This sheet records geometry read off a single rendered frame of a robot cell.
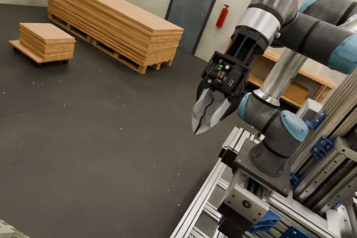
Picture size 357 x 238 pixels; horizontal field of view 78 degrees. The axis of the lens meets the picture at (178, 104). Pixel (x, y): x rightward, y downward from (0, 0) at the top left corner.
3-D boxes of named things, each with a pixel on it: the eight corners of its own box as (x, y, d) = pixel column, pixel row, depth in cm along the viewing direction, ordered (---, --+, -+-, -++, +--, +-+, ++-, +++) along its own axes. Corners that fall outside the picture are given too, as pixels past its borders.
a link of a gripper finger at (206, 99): (176, 124, 41) (201, 82, 41) (183, 125, 47) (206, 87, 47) (189, 133, 40) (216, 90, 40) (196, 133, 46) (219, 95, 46)
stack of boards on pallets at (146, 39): (171, 65, 459) (184, 29, 422) (141, 74, 372) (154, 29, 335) (87, 19, 529) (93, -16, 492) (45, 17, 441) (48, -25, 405)
